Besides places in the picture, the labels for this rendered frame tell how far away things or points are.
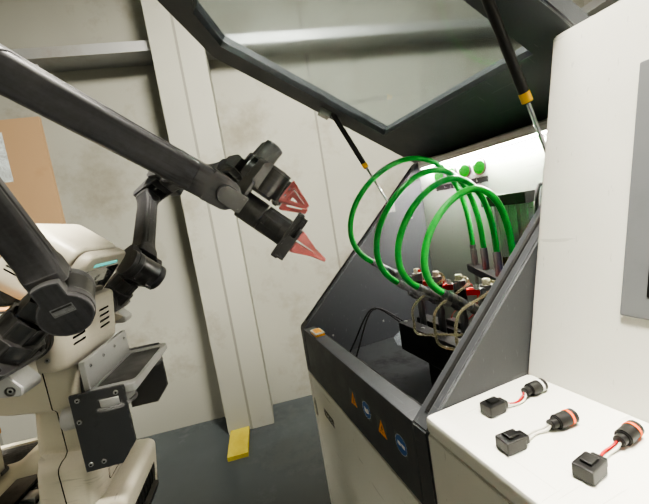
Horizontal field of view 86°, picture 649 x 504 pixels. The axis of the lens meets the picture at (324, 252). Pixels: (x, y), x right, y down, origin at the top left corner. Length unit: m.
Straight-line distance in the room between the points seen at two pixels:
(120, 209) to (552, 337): 2.46
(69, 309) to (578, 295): 0.80
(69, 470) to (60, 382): 0.18
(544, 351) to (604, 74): 0.44
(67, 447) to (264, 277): 1.78
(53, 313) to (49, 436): 0.38
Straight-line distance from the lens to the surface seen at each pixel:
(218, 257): 2.28
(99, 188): 2.72
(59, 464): 0.99
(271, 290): 2.55
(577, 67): 0.75
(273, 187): 0.69
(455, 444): 0.57
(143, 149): 0.63
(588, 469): 0.52
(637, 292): 0.63
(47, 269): 0.68
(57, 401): 0.95
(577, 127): 0.71
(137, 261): 1.06
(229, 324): 2.36
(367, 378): 0.80
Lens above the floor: 1.31
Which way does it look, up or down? 6 degrees down
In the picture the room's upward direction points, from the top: 9 degrees counter-clockwise
